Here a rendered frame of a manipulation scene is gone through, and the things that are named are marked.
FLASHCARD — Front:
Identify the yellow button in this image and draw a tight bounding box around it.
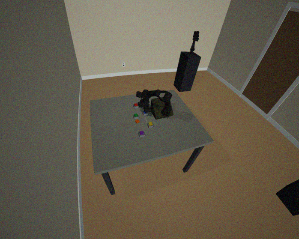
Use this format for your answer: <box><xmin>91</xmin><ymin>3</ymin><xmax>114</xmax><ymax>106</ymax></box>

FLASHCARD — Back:
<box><xmin>147</xmin><ymin>122</ymin><xmax>154</xmax><ymax>128</ymax></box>

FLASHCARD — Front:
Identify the purple button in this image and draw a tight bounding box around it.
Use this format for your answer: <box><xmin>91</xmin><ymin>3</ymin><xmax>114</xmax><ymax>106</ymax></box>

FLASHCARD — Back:
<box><xmin>138</xmin><ymin>131</ymin><xmax>145</xmax><ymax>137</ymax></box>

